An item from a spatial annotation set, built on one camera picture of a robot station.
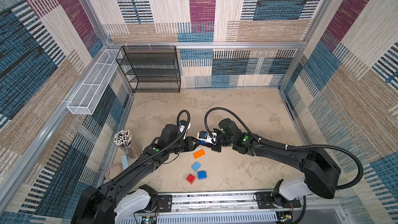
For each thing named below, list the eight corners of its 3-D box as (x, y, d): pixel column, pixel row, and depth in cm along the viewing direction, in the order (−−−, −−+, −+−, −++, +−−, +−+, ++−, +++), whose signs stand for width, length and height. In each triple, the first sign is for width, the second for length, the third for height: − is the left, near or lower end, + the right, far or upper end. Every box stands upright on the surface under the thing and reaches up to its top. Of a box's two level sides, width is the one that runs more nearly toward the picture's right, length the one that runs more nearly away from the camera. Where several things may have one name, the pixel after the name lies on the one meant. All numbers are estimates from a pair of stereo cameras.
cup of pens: (126, 159, 90) (111, 143, 75) (130, 146, 95) (116, 129, 79) (140, 159, 90) (127, 143, 75) (143, 146, 95) (131, 129, 79)
